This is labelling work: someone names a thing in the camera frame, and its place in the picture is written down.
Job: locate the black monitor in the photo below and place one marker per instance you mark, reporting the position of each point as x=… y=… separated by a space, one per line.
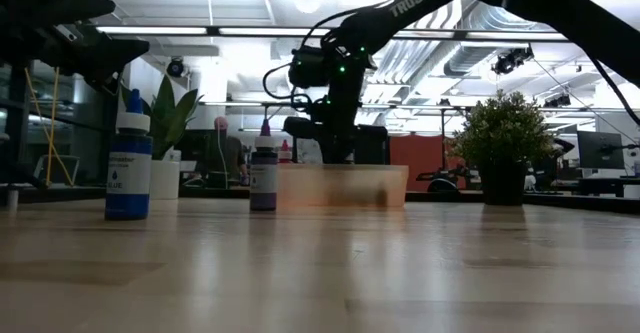
x=600 y=150

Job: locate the long ceiling light bar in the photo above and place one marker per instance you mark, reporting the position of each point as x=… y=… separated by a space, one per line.
x=165 y=30

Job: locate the large blue food coloring bottle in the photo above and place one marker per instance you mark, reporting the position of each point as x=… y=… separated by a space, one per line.
x=128 y=173

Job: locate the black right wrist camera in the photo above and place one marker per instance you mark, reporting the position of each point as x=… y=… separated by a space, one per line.
x=306 y=68

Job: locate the round white ceiling lamp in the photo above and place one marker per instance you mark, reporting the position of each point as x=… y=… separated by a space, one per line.
x=306 y=0

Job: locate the large purple food coloring bottle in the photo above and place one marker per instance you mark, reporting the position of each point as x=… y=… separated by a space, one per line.
x=263 y=183

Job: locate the red partition panel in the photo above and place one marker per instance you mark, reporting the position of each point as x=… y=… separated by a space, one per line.
x=415 y=160

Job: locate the person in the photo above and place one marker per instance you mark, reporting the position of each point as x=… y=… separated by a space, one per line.
x=227 y=153

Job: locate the orange translucent plastic bin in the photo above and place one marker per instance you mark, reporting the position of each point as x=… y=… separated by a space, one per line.
x=310 y=188

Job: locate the black ceiling spotlight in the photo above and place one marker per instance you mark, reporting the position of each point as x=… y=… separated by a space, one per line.
x=511 y=60
x=175 y=67
x=557 y=100

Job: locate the snake plant in white pot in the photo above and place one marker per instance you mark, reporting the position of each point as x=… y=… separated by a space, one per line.
x=172 y=123

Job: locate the bushy plant in black pot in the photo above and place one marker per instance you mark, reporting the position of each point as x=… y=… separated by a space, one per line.
x=500 y=128

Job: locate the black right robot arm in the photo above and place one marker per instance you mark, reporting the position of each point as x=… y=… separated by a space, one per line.
x=550 y=3

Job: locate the large pink food coloring bottle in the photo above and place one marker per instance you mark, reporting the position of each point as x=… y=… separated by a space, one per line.
x=285 y=154

